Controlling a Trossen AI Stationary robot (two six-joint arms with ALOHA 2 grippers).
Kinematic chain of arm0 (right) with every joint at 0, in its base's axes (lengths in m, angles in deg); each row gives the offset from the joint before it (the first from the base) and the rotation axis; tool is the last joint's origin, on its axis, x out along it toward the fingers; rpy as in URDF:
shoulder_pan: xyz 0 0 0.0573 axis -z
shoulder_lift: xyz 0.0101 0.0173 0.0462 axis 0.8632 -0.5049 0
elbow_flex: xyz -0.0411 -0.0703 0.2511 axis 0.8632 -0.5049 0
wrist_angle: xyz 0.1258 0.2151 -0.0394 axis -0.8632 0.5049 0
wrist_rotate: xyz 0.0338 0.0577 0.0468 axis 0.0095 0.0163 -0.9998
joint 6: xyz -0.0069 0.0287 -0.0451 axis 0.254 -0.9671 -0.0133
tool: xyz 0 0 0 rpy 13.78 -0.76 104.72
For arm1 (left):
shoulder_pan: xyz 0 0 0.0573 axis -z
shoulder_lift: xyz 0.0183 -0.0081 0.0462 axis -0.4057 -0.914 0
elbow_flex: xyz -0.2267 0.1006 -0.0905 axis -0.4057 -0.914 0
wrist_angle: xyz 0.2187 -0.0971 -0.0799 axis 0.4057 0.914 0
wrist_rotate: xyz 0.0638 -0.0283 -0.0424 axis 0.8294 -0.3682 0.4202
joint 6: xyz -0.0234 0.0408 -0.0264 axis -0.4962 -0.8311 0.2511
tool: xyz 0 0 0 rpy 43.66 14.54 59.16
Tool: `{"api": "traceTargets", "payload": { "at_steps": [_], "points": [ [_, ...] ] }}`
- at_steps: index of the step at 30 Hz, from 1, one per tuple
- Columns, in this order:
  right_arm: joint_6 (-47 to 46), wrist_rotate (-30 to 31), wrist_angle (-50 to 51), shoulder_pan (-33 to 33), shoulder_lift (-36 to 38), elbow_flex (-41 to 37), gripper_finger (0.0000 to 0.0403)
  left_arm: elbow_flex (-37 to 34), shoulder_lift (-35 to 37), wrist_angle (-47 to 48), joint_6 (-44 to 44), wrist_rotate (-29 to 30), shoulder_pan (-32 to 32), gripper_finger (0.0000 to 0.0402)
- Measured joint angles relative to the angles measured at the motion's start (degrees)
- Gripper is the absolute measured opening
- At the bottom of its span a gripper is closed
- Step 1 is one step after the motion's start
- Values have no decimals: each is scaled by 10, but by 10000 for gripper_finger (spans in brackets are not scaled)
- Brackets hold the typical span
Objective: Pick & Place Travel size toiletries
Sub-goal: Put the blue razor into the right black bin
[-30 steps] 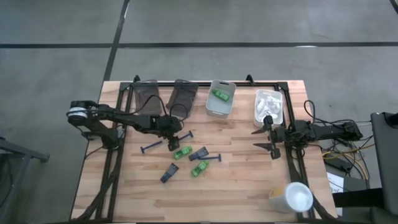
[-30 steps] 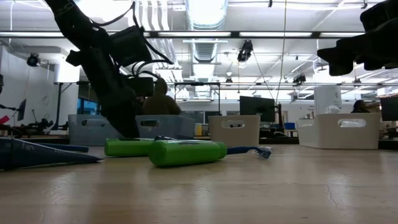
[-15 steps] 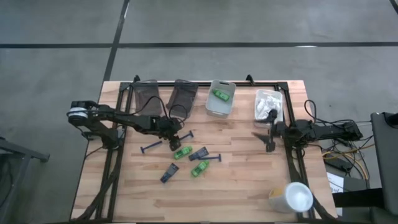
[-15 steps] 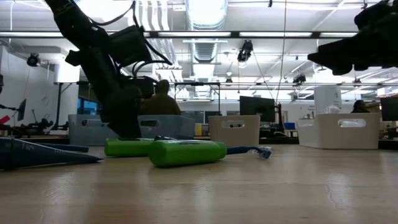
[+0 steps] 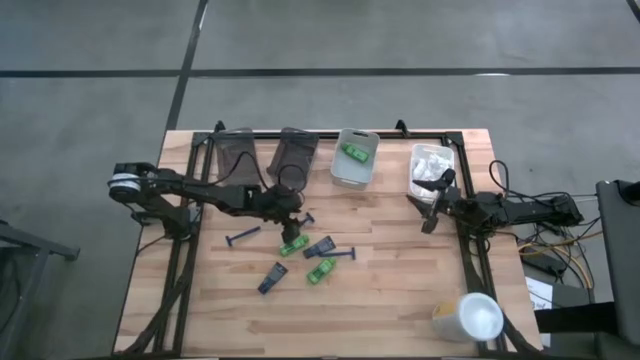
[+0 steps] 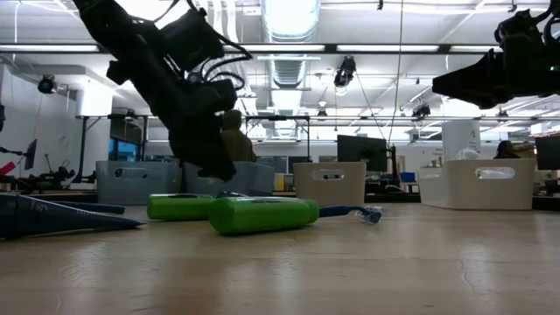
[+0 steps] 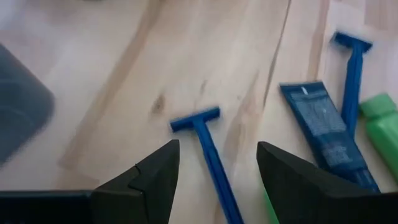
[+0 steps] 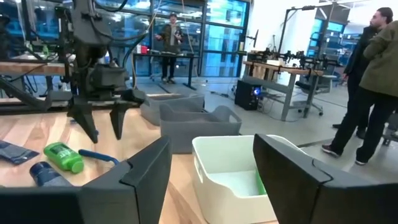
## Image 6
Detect green travel bottle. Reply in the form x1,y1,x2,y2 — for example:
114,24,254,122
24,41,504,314
208,195,320,236
146,193,216,221

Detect silver ceiling duct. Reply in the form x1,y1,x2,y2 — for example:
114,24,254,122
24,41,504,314
261,0,323,88

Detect person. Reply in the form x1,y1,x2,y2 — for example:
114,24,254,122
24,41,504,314
220,108,259,164
493,139,522,160

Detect black overhead rig camera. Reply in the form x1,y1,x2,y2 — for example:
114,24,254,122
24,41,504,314
333,55,357,88

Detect black computer monitor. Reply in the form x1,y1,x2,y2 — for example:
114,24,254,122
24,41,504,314
336,134,389,173
24,138,39,172
534,135,560,172

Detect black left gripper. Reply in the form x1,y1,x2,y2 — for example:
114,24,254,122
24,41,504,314
106,25,240,183

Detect white ceiling column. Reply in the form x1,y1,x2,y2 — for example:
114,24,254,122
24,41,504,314
75,82,114,118

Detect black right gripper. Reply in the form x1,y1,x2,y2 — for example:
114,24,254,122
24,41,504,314
431,43,560,110

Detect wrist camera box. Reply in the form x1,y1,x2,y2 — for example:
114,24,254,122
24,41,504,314
493,8,546,52
159,7,227,74

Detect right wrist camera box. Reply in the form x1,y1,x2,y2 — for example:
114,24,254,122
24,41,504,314
493,8,546,52

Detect black metal stand frame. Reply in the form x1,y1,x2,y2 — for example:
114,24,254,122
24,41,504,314
243,115,312,162

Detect blue disposable razor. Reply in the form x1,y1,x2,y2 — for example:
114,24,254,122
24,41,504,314
318,204,383,225
54,200,127,215

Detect dark grey plastic bin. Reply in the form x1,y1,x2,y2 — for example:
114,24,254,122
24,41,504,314
182,160,276,207
94,159,183,206

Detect white plastic bin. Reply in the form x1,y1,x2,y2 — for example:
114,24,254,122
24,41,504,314
416,157,536,211

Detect white column with label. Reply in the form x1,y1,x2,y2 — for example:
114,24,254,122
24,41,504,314
441,120,482,163

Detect light grey plastic bin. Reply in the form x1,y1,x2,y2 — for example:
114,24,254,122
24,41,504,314
292,161,368,207

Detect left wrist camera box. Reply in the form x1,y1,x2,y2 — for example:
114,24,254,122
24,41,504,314
159,7,227,74

